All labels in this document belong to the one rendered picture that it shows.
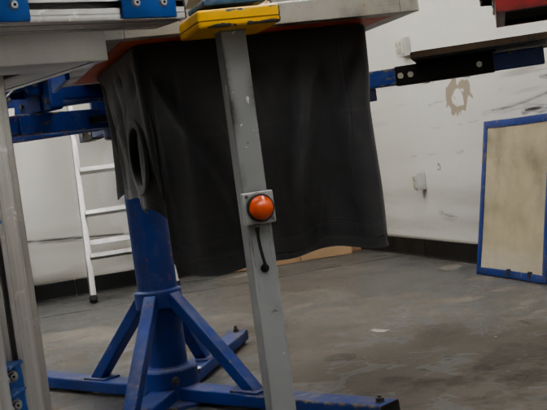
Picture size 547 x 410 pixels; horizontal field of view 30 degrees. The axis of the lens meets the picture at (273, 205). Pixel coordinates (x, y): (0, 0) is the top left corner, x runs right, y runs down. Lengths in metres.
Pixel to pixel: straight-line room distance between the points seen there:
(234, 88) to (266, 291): 0.32
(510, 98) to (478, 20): 0.46
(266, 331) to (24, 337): 0.37
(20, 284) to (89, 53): 0.36
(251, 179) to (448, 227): 4.20
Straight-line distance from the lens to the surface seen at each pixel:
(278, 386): 1.61
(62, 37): 1.53
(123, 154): 2.19
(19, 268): 1.59
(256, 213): 1.54
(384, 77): 3.01
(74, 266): 6.49
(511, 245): 4.87
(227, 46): 1.58
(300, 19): 1.83
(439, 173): 5.74
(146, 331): 3.07
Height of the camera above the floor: 0.73
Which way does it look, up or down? 3 degrees down
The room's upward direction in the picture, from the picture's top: 8 degrees counter-clockwise
